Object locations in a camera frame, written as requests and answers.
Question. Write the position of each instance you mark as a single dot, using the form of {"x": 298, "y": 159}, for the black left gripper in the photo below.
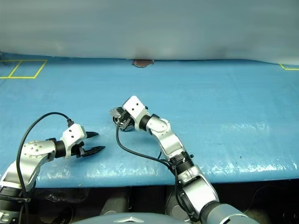
{"x": 80, "y": 150}

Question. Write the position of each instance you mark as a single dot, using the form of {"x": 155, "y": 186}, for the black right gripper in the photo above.
{"x": 126, "y": 121}

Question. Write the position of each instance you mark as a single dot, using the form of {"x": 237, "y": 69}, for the grey finned rotor disc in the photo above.
{"x": 115, "y": 111}

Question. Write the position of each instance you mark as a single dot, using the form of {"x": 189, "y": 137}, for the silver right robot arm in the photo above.
{"x": 168, "y": 140}

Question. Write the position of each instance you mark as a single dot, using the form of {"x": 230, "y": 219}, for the brown torn patch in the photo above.
{"x": 142, "y": 63}

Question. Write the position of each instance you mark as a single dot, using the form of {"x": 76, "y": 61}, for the grey rounded shape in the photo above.
{"x": 115, "y": 205}
{"x": 171, "y": 211}

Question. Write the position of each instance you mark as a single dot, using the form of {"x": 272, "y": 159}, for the grey robot torso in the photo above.
{"x": 116, "y": 219}

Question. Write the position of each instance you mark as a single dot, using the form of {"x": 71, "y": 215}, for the yellow tape double square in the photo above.
{"x": 21, "y": 77}

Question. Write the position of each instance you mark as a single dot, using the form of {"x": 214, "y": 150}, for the blue plastic table cover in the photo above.
{"x": 222, "y": 93}

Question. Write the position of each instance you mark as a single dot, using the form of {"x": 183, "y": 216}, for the yellow tape corner mark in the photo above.
{"x": 290, "y": 68}

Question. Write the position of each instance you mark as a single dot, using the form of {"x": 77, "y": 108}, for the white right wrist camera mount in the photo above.
{"x": 134, "y": 105}

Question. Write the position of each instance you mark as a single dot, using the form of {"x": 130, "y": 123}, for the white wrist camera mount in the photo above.
{"x": 134, "y": 105}
{"x": 73, "y": 134}

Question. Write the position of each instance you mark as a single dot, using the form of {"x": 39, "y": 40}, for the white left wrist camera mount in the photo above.
{"x": 73, "y": 134}

